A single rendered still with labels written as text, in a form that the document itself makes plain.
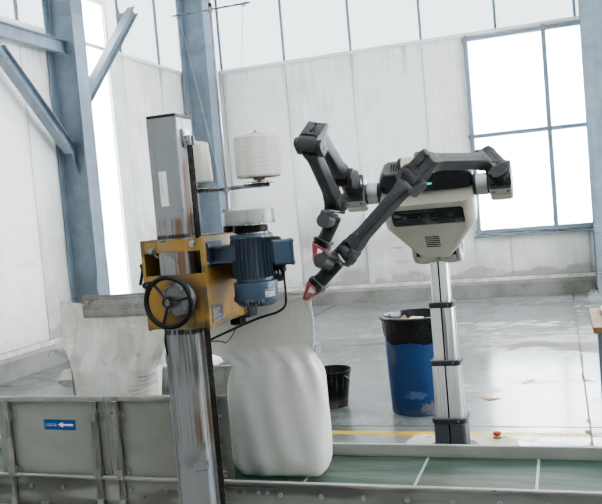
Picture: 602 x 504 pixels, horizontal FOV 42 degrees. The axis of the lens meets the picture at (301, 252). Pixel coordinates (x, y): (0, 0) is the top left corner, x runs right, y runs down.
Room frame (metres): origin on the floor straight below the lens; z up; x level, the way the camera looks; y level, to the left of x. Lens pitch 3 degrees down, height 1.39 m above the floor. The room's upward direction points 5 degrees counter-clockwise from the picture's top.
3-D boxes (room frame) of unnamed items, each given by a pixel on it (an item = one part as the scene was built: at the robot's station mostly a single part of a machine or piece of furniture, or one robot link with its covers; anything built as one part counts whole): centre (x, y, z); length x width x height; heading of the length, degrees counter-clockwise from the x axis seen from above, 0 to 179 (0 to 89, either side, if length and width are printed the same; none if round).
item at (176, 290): (2.61, 0.43, 1.14); 0.11 x 0.06 x 0.11; 71
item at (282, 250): (2.70, 0.06, 1.25); 0.10 x 0.08 x 0.12; 6
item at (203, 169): (2.91, 0.38, 1.61); 0.15 x 0.14 x 0.17; 71
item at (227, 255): (2.68, 0.26, 1.27); 0.12 x 0.09 x 0.09; 161
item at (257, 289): (2.68, 0.17, 1.21); 0.15 x 0.15 x 0.25
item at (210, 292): (2.79, 0.39, 1.18); 0.34 x 0.25 x 0.31; 161
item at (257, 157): (2.83, 0.13, 1.61); 0.17 x 0.17 x 0.17
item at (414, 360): (5.15, -0.72, 0.32); 0.51 x 0.48 x 0.65; 161
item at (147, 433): (3.02, 0.82, 0.54); 1.05 x 0.02 x 0.41; 71
